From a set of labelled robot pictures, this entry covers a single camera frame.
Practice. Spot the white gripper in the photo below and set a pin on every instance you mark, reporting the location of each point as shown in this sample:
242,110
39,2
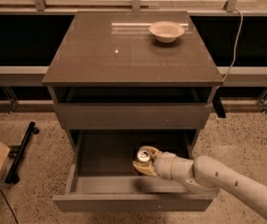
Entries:
166,166

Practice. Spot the orange soda can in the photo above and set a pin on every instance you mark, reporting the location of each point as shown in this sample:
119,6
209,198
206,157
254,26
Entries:
142,162

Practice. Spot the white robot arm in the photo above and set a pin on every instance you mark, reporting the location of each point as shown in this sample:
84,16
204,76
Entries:
202,175

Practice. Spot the open grey middle drawer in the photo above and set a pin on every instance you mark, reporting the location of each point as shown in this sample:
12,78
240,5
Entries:
102,177

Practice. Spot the grey drawer cabinet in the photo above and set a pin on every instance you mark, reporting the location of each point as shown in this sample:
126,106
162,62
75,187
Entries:
111,58

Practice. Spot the closed grey top drawer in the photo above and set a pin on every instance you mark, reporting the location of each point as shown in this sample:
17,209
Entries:
132,117

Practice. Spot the white bowl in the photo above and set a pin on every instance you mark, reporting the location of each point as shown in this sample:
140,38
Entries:
166,31

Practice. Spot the black bar on floor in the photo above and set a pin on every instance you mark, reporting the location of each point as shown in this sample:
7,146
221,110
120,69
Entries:
12,176

